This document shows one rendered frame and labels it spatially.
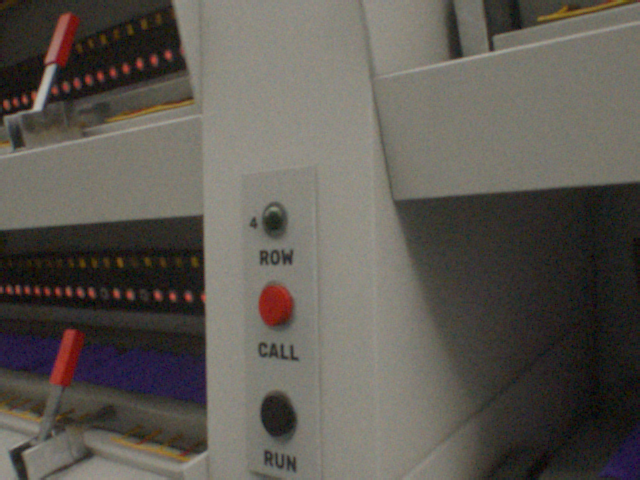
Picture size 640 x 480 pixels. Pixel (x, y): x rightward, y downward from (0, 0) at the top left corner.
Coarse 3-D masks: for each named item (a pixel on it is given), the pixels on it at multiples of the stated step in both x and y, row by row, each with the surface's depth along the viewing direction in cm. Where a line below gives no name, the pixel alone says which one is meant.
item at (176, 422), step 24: (0, 384) 61; (24, 384) 58; (48, 384) 56; (72, 384) 55; (96, 384) 54; (72, 408) 54; (96, 408) 51; (120, 408) 49; (144, 408) 48; (168, 408) 47; (192, 408) 46; (144, 432) 48; (168, 432) 46; (192, 432) 45
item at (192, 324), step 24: (0, 312) 84; (24, 312) 80; (48, 312) 77; (72, 312) 74; (96, 312) 71; (120, 312) 68; (144, 312) 66; (168, 312) 64; (0, 408) 61; (24, 408) 60; (0, 432) 55; (96, 432) 52; (120, 432) 51; (0, 456) 51; (96, 456) 48; (168, 456) 46; (192, 456) 45
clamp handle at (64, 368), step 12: (72, 336) 48; (84, 336) 48; (60, 348) 48; (72, 348) 47; (60, 360) 48; (72, 360) 47; (60, 372) 47; (72, 372) 47; (60, 384) 47; (60, 396) 47; (48, 408) 47; (48, 420) 46; (48, 432) 46
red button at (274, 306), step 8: (272, 288) 30; (280, 288) 29; (264, 296) 30; (272, 296) 30; (280, 296) 29; (288, 296) 29; (264, 304) 30; (272, 304) 30; (280, 304) 29; (288, 304) 29; (264, 312) 30; (272, 312) 30; (280, 312) 29; (288, 312) 29; (264, 320) 30; (272, 320) 30; (280, 320) 29
